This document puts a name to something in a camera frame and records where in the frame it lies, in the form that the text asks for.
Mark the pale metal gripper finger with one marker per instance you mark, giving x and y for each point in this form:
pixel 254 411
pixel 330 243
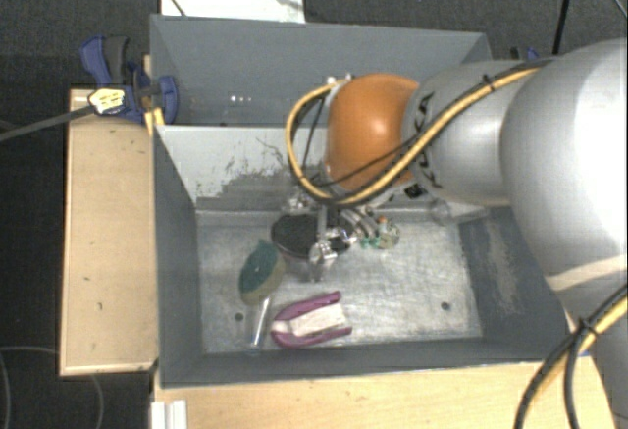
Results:
pixel 341 236
pixel 321 262

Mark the green and yellow round sponge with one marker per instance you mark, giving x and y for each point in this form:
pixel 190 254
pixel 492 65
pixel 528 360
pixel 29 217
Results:
pixel 260 272

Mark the clear glass tube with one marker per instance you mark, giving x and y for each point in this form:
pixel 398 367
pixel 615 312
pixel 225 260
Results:
pixel 260 321

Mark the grey metal bin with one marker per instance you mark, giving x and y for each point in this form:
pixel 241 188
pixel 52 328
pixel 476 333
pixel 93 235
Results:
pixel 417 280

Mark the pale wood board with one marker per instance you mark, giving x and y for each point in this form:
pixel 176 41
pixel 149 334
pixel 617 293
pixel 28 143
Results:
pixel 110 245

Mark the black cylinder on white bracket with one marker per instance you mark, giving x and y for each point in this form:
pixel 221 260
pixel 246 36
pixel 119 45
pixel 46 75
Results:
pixel 414 191

